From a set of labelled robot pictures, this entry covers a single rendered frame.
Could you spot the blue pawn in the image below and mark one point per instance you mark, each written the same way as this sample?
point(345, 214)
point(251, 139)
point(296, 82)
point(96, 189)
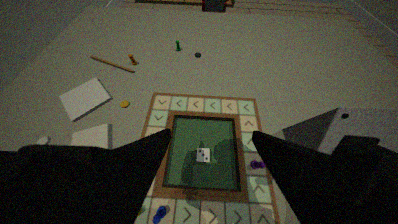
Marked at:
point(160, 213)

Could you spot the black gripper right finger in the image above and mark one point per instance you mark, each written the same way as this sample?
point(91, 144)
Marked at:
point(322, 188)

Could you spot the grey die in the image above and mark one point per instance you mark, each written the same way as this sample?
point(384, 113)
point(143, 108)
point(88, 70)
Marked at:
point(203, 155)

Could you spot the purple pawn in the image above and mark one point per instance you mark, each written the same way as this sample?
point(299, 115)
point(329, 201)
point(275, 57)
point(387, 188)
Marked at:
point(257, 165)

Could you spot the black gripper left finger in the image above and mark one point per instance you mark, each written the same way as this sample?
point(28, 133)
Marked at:
point(121, 177)

